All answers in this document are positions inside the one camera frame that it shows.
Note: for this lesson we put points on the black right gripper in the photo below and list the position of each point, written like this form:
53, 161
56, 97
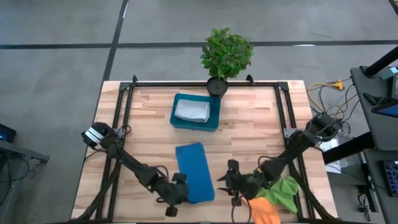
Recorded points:
247, 185

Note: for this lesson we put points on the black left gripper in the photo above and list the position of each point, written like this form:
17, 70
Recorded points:
169, 191

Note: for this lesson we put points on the blue microfiber towel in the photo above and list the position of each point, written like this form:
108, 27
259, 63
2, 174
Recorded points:
196, 174

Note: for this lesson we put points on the orange microfiber towel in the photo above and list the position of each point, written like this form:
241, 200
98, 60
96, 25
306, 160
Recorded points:
264, 211

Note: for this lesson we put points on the green microfiber towel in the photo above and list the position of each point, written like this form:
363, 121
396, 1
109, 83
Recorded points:
284, 193

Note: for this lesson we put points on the grey microfiber towel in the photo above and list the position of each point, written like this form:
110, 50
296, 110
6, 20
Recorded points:
191, 110

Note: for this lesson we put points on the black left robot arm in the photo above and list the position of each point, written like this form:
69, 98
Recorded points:
130, 161

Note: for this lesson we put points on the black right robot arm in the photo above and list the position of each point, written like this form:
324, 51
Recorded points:
295, 146

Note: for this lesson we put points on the teal plastic bin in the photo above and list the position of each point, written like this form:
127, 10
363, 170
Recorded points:
214, 115

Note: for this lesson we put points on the black desk leg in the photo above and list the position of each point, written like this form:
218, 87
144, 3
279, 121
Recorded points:
348, 149

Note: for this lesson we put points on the green potted plant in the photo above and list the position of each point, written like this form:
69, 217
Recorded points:
227, 53

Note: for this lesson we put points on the dark grey desk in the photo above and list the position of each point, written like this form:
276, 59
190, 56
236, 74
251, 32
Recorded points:
374, 186
382, 133

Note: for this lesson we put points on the black keyboard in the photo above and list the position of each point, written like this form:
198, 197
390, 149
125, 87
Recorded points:
391, 177

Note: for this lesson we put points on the black wedge-shaped device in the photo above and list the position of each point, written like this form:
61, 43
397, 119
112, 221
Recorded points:
370, 99

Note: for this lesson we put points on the grey side table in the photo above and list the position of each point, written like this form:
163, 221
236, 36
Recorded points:
18, 149

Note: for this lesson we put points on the tablet with blue screen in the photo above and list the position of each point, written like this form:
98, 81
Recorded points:
390, 111

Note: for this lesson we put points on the black device with blue light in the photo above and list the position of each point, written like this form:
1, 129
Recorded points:
7, 132

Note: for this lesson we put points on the black pole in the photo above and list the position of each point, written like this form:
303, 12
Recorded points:
381, 62

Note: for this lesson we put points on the small teal box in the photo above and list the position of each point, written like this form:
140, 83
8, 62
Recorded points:
390, 73

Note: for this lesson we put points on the black aluminium table frame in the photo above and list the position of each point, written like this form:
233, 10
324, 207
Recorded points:
186, 84

